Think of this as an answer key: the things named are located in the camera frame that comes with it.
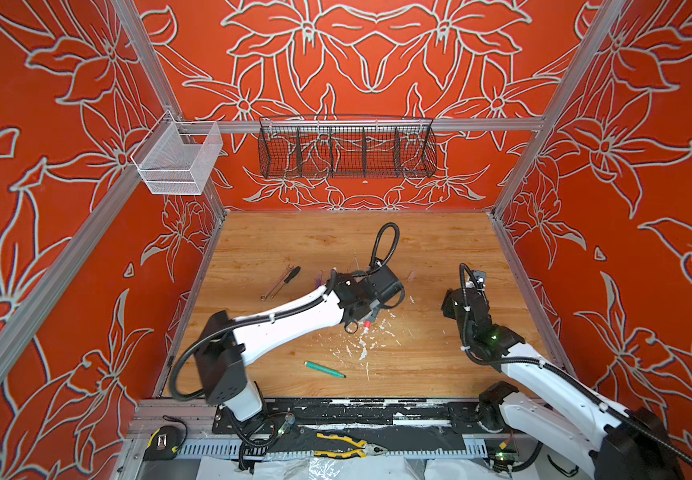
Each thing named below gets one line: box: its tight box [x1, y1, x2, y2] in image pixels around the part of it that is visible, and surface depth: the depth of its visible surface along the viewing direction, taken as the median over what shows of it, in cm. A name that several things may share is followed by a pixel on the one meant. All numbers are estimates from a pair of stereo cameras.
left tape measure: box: [143, 425, 182, 461], surface depth 69 cm
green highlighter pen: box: [304, 361, 347, 378], surface depth 83 cm
